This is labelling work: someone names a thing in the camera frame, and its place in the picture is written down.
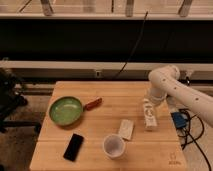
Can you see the white tube bottle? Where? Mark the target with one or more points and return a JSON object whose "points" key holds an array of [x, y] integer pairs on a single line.
{"points": [[149, 116]]}

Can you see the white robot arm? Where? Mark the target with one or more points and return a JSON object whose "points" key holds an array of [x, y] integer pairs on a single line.
{"points": [[164, 81]]}

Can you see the black smartphone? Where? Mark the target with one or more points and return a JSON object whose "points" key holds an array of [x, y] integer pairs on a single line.
{"points": [[73, 147]]}

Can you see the blue connector box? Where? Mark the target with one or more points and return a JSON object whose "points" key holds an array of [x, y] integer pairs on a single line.
{"points": [[178, 120]]}

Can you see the black office chair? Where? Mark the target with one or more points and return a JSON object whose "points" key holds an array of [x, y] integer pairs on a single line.
{"points": [[9, 101]]}

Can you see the white wall outlet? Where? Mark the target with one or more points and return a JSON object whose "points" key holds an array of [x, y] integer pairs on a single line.
{"points": [[98, 74]]}

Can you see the green frying pan red handle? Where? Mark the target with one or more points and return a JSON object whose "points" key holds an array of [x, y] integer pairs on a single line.
{"points": [[68, 109]]}

